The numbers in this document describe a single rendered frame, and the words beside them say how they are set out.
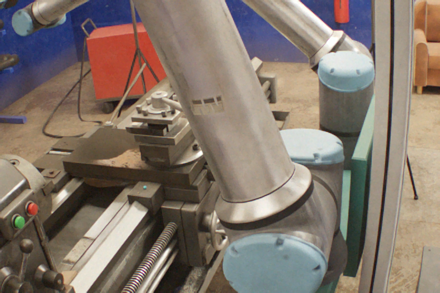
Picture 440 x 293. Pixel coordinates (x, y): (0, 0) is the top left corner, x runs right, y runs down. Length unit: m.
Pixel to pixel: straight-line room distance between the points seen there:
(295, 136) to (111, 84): 4.05
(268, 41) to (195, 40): 5.30
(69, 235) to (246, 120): 1.42
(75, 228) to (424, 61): 3.80
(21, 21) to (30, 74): 4.63
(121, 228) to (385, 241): 0.98
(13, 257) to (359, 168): 0.78
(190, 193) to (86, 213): 0.47
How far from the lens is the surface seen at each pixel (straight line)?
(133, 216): 1.80
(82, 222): 2.05
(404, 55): 0.87
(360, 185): 0.99
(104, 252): 1.66
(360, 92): 1.28
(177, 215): 1.89
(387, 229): 1.04
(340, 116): 1.30
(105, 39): 4.76
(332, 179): 0.86
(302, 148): 0.86
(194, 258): 2.00
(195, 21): 0.62
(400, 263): 2.85
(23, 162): 1.52
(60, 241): 1.97
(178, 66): 0.64
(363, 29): 5.72
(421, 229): 3.12
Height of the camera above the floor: 1.82
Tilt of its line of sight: 27 degrees down
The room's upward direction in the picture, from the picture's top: 6 degrees counter-clockwise
